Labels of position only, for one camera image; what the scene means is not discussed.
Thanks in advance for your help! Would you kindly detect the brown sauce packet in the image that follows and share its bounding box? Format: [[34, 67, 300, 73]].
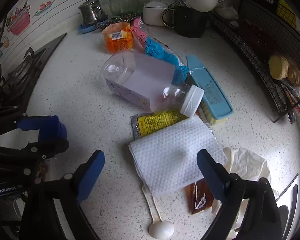
[[185, 179, 214, 215]]

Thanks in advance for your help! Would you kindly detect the white paper towel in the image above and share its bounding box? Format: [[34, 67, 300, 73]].
[[129, 115, 227, 196]]

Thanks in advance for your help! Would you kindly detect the gas stove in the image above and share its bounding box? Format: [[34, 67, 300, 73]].
[[0, 34, 67, 110]]

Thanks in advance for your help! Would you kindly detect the blue scrub brush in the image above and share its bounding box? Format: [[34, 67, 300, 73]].
[[186, 55, 233, 125]]

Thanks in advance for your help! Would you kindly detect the yellow seasoning packet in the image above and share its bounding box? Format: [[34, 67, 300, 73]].
[[130, 111, 187, 140]]

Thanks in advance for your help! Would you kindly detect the white plastic spoon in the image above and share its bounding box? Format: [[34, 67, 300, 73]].
[[141, 185, 174, 240]]

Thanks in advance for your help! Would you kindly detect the clear plastic jar white lid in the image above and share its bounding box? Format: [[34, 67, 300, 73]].
[[100, 50, 204, 118]]

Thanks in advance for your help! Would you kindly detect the orange snack bag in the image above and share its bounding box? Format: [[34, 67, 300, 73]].
[[102, 22, 134, 54]]

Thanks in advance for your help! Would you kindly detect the small steel pot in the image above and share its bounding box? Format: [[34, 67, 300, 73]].
[[78, 0, 108, 25]]

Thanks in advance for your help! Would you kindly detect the yellow sponge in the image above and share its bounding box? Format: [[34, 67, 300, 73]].
[[268, 54, 289, 80]]

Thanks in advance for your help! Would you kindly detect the pink and blue plastic bag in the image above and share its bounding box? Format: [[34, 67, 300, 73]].
[[131, 18, 190, 85]]

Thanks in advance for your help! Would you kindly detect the black mug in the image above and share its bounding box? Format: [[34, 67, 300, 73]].
[[161, 4, 209, 38]]

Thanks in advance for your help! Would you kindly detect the white ceramic container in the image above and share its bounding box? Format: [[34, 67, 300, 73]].
[[142, 1, 168, 27]]

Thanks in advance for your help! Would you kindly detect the black wire dish rack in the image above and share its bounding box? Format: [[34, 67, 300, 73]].
[[209, 0, 300, 122]]

